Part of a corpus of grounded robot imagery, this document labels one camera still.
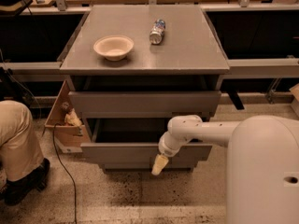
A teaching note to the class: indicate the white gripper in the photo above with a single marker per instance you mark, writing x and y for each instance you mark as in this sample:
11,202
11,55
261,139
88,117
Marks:
166,149

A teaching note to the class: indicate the grey drawer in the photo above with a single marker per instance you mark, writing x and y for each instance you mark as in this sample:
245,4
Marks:
124,141
144,104
146,166

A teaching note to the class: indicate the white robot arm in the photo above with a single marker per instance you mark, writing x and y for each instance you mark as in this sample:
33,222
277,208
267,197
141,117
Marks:
262,164

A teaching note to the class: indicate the grey bottom drawer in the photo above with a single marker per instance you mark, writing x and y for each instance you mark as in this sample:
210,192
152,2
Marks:
146,166

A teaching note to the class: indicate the grey top drawer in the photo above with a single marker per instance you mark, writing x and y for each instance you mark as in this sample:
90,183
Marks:
144,104

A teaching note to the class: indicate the open wooden box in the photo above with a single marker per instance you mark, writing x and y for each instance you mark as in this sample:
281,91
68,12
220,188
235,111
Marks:
67,137

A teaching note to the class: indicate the grey drawer cabinet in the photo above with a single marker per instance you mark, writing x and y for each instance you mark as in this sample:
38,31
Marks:
141,83

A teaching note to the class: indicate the crumpled item in box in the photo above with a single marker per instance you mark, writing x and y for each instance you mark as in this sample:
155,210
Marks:
72,119

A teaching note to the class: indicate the white paper bowl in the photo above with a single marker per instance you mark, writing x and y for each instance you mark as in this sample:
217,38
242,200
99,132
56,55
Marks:
113,47

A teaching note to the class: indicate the silver soda can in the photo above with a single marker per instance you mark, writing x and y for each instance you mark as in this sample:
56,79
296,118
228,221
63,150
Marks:
156,34

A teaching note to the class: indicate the person leg beige trousers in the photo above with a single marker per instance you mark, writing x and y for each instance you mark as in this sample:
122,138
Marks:
19,147

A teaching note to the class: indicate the black shoe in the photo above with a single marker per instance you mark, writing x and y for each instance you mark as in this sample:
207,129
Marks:
16,191

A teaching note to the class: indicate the grey metal rail frame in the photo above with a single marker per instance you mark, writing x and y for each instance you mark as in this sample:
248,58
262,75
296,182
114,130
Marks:
261,66

